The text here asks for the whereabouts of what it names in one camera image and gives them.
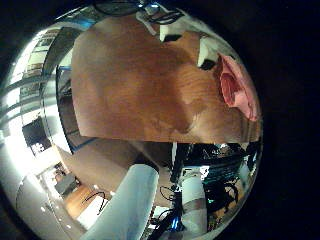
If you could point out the pink cloth garment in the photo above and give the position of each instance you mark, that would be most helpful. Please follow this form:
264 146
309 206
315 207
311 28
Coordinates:
238 86

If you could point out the computer rack with blue lights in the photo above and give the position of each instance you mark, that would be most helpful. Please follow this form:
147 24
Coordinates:
223 170

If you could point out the dark desk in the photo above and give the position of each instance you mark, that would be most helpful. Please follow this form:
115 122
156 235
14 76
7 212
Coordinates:
65 183

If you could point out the dark wall monitor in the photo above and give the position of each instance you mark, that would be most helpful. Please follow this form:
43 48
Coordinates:
36 135

